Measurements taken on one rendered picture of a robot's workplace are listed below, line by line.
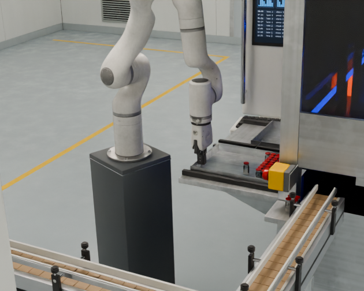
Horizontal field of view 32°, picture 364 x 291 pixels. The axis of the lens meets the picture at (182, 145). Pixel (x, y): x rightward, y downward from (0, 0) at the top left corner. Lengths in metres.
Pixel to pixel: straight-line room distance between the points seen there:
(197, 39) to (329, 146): 0.60
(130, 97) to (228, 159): 0.47
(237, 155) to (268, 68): 0.73
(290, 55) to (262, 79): 1.17
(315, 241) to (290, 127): 0.42
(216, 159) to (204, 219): 1.43
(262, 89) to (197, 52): 0.99
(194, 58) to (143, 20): 0.25
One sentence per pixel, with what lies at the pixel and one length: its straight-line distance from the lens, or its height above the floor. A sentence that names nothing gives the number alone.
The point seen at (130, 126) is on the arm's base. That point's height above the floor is 1.01.
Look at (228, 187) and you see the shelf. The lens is 2.36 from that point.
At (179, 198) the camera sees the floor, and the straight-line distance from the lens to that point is 4.23.
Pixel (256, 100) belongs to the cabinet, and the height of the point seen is 0.88.
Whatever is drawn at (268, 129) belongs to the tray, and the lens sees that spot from 2.88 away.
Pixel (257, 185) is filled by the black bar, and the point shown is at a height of 0.90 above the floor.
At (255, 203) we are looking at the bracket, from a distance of 2.45.
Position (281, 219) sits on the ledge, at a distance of 2.16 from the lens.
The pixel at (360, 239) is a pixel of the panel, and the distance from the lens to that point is 2.26.
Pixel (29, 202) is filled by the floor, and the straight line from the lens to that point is 4.36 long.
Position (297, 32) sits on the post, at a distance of 2.07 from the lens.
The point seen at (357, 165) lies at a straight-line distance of 2.15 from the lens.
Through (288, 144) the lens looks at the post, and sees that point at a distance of 2.19.
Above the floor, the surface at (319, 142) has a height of 1.11.
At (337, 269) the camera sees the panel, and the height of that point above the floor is 0.65.
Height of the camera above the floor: 1.91
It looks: 22 degrees down
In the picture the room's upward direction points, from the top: 2 degrees counter-clockwise
